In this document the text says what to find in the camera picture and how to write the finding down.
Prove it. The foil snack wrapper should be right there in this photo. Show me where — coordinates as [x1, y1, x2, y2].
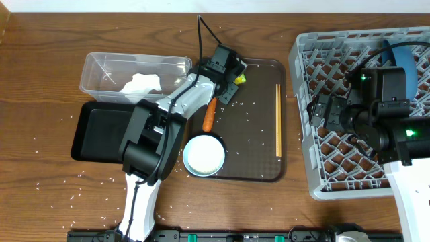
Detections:
[234, 74, 247, 85]

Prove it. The orange carrot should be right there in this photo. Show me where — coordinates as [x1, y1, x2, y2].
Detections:
[202, 97, 218, 132]

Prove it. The wooden chopstick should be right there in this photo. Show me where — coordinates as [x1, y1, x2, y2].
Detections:
[276, 84, 282, 157]
[275, 84, 282, 157]

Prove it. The light blue rice bowl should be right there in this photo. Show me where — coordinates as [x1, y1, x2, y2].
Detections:
[183, 135, 226, 177]

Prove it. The white napkin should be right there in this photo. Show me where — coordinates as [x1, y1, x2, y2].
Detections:
[120, 73, 161, 104]

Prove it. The dark blue plate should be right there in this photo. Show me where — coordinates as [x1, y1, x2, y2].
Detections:
[382, 46, 418, 101]

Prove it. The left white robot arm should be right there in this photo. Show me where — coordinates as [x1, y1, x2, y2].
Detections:
[118, 66, 243, 241]

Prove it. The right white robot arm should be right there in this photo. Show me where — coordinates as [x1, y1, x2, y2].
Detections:
[306, 94, 429, 241]

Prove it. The grey dishwasher rack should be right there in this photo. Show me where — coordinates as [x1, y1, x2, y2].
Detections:
[288, 26, 429, 200]

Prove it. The brown serving tray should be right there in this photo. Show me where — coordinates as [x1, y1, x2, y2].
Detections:
[183, 56, 287, 183]

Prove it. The clear plastic bin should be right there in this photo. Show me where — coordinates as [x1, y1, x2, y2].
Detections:
[80, 52, 192, 104]

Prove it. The black plastic tray bin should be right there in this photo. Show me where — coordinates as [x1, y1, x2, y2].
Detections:
[71, 101, 134, 164]

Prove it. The right black cable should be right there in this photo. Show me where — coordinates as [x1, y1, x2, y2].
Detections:
[347, 40, 430, 81]

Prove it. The black cable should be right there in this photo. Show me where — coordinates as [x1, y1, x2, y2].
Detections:
[120, 14, 222, 242]
[347, 40, 430, 81]

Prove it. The left black cable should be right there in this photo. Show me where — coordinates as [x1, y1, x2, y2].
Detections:
[120, 14, 222, 242]

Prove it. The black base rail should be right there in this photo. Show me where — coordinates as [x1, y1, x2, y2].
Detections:
[66, 223, 404, 242]

